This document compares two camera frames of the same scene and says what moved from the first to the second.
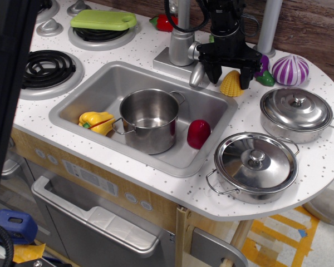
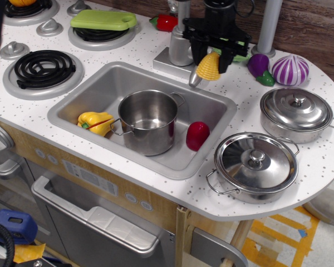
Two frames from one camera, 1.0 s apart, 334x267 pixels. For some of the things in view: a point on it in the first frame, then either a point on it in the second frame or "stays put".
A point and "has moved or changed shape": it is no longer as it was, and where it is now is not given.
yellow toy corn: [231, 84] has moved or changed shape
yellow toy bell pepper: [101, 122] stays put
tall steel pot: [151, 115] stays put
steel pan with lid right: [295, 115] stays put
